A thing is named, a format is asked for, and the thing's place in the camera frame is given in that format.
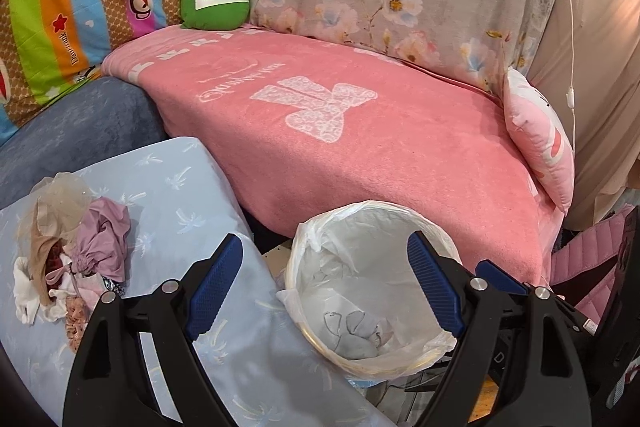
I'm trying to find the pink blanket with white print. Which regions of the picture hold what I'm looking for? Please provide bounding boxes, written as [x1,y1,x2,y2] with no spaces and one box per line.
[101,26,566,293]

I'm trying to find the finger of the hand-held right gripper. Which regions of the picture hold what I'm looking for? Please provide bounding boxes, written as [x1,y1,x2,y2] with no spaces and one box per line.
[475,259,528,297]

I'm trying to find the green round cushion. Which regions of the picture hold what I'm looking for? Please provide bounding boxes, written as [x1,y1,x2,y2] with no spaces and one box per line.
[180,0,252,30]

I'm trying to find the white cable with switch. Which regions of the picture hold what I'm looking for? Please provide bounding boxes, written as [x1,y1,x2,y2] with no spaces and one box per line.
[542,0,578,152]

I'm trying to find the pale grey cloth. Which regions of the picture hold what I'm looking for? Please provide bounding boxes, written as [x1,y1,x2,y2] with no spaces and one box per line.
[320,307,396,360]

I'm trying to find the pink quilted cloth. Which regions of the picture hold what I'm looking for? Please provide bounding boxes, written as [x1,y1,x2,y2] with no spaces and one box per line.
[547,204,640,323]

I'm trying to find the light blue palm-print cloth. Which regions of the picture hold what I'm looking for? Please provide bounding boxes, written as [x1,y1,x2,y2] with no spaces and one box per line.
[0,136,396,427]

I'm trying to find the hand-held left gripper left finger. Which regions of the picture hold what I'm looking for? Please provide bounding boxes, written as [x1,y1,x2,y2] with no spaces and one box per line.
[62,233,244,427]

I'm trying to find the bin with white plastic liner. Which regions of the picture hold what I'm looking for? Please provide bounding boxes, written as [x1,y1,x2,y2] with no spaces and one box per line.
[276,201,463,380]

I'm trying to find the dark red lace cloth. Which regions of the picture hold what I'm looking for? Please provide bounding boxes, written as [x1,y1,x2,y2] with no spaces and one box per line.
[45,254,73,288]

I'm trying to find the blue grey sofa cushion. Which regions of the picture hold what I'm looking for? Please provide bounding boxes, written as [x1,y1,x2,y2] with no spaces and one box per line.
[0,76,168,210]

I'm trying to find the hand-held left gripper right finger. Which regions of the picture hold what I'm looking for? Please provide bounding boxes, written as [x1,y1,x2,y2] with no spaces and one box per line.
[406,231,606,427]

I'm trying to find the peach floral scrunchie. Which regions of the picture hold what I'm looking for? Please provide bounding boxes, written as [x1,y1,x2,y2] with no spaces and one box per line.
[62,297,91,353]

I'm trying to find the white cloth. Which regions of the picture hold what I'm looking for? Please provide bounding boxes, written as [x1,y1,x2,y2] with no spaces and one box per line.
[12,256,66,323]

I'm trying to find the beige sheer mesh cloth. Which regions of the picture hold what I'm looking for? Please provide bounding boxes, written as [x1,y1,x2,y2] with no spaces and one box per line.
[17,172,93,308]

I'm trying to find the small pink pillow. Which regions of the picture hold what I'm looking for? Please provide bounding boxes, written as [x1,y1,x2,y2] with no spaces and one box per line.
[502,68,576,215]

